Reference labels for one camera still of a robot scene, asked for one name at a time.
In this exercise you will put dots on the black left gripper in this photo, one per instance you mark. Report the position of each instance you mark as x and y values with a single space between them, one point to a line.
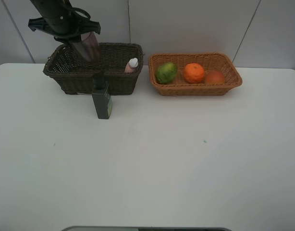
68 29

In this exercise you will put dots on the green mango fruit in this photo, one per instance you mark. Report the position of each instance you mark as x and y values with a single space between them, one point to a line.
166 73

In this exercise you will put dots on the pink spray bottle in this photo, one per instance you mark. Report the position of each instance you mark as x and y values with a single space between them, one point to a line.
131 65

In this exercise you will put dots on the red yellow peach fruit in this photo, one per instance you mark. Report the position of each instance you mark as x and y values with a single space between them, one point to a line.
214 78

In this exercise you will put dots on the dark green pump bottle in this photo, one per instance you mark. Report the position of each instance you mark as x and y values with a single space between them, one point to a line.
101 96

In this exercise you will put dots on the orange wicker basket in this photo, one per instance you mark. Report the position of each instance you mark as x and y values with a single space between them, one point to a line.
209 61

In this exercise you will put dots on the translucent purple plastic cup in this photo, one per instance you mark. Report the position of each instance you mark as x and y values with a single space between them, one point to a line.
89 47

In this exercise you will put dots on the dark brown wicker basket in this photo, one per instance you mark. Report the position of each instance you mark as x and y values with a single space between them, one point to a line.
74 75

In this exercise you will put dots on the orange mandarin fruit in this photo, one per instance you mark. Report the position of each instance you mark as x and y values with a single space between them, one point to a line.
194 73

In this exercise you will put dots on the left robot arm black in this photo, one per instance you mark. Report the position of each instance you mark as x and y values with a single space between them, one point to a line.
53 8

